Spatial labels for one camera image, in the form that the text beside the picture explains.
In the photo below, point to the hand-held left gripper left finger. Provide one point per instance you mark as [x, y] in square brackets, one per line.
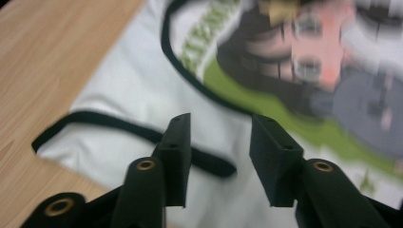
[176, 152]

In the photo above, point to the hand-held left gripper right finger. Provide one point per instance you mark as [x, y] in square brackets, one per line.
[272, 158]

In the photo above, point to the white printed tank top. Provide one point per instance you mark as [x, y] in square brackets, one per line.
[126, 82]

